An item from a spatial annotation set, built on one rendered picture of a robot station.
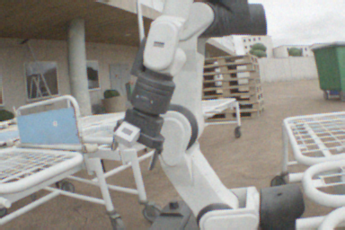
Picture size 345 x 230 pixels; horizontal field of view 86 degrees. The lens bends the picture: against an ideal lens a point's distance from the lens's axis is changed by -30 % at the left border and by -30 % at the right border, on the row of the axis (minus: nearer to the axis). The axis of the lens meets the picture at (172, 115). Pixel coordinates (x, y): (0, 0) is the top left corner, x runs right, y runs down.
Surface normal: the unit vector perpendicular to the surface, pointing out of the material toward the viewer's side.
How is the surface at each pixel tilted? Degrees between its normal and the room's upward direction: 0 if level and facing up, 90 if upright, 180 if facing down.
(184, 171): 115
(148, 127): 89
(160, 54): 89
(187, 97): 90
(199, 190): 90
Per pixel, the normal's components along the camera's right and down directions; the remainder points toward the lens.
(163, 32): -0.29, 0.14
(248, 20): -0.23, 0.52
